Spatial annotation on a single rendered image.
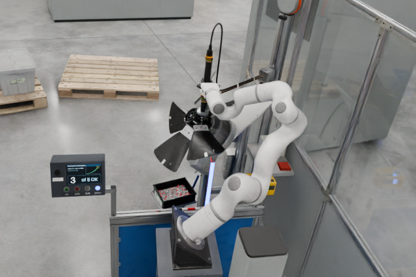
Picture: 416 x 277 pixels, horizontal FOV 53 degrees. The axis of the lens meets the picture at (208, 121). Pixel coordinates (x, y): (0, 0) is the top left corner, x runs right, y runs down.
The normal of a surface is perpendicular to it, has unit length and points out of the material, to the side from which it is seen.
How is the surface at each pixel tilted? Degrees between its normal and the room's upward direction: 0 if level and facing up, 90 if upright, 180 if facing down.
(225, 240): 90
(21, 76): 95
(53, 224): 0
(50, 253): 0
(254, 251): 0
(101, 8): 90
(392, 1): 90
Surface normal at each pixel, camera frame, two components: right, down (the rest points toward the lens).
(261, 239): 0.11, -0.85
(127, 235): 0.20, 0.52
